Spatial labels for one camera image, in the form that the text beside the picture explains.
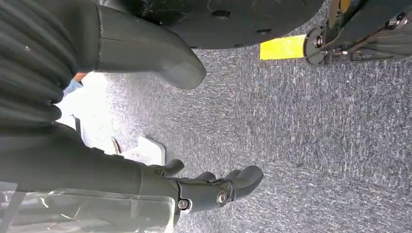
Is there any grey kiosk with white base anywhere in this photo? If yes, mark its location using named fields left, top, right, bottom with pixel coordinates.
left=111, top=134, right=167, bottom=167

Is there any yellow floor tape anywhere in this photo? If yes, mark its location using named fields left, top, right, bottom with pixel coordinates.
left=259, top=34, right=307, bottom=61

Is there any clear plastic cover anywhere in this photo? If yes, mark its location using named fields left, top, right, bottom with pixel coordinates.
left=0, top=181, right=177, bottom=233

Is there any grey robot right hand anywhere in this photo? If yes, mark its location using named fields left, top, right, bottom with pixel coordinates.
left=0, top=0, right=265, bottom=227

